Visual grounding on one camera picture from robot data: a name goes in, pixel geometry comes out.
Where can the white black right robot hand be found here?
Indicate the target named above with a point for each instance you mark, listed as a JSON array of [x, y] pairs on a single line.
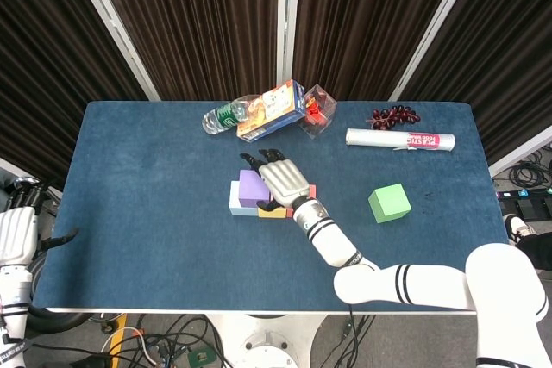
[[284, 180]]

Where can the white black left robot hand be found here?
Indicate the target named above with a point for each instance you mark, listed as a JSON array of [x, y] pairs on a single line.
[[15, 234]]

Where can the red cube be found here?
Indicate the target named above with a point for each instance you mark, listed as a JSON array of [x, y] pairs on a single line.
[[311, 191]]

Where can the purple cube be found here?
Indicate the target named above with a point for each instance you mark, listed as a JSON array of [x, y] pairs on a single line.
[[252, 189]]

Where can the yellow cube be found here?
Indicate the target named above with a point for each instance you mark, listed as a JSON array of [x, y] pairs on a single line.
[[271, 213]]

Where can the light blue cube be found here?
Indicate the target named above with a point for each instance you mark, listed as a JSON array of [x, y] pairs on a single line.
[[235, 204]]

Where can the green cube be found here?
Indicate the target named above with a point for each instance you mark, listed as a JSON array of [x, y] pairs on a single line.
[[388, 204]]

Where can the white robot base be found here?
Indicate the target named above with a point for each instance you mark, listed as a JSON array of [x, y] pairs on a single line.
[[267, 338]]

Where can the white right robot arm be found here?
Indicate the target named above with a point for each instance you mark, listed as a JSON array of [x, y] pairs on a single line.
[[388, 273]]

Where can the blue orange carton box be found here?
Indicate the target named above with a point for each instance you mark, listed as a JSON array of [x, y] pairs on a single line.
[[276, 109]]

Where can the clear box with red toy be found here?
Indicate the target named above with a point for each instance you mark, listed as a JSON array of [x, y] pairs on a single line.
[[317, 111]]

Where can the clear green-label water bottle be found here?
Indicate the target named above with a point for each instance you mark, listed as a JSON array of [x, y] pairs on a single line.
[[222, 116]]

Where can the white plastic wrap roll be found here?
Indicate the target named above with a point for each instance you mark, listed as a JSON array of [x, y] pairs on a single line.
[[379, 137]]

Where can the dark red grape bunch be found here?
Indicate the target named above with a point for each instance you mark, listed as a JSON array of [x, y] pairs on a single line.
[[394, 116]]

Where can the blue table mat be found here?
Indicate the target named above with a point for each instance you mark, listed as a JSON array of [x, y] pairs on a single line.
[[172, 264]]

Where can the dark brown curtain partition panel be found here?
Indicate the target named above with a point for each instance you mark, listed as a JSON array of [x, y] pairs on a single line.
[[496, 62], [194, 19], [366, 19], [43, 62]]

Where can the green connector box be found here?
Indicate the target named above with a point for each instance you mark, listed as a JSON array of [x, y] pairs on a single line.
[[200, 357]]

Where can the black power strip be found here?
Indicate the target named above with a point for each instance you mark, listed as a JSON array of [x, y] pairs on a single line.
[[517, 195]]

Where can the white sneaker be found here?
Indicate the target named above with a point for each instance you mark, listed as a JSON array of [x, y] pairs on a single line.
[[515, 226]]

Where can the black trouser leg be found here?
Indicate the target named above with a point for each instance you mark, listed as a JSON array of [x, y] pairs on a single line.
[[539, 249]]

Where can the chrome metal frame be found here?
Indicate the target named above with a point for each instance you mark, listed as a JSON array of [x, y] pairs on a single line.
[[23, 179]]

